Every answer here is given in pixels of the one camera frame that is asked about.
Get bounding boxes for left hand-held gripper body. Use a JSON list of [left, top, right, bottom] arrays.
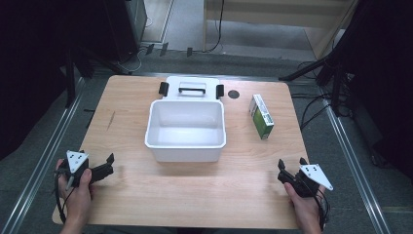
[[57, 149, 115, 190]]

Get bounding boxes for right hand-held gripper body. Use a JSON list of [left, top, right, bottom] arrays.
[[277, 164, 334, 199]]

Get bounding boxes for person's right hand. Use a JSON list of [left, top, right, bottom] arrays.
[[283, 181, 326, 234]]

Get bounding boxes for person's left hand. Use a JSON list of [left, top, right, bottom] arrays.
[[56, 158, 95, 225]]

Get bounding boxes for green and white carton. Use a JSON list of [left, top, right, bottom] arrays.
[[247, 94, 275, 141]]

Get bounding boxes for black metal stand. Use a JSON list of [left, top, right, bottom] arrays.
[[62, 45, 132, 109]]

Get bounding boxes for white plastic storage box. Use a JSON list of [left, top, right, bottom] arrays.
[[144, 98, 228, 163]]

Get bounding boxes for black tripod stand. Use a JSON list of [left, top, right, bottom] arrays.
[[278, 48, 354, 116]]

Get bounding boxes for dark cabinet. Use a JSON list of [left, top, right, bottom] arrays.
[[102, 0, 148, 63]]

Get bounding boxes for light wooden furniture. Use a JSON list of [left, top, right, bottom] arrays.
[[202, 0, 359, 60]]

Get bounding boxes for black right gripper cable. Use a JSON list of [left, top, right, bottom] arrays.
[[311, 186, 331, 232]]

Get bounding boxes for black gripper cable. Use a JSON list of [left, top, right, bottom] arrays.
[[54, 170, 68, 226], [311, 186, 331, 232]]

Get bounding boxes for metal floor rail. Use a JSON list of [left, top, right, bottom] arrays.
[[319, 87, 394, 234], [0, 77, 88, 234]]

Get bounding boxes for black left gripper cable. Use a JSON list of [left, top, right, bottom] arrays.
[[54, 170, 68, 226]]

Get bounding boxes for black floor cables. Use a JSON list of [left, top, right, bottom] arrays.
[[290, 59, 354, 132]]

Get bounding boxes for white floor cable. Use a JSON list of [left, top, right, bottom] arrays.
[[115, 47, 148, 74]]

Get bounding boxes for white lid with black handle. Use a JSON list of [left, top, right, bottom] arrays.
[[158, 75, 225, 102]]

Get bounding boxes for black hanging cable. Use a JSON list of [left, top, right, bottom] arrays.
[[205, 0, 226, 54]]

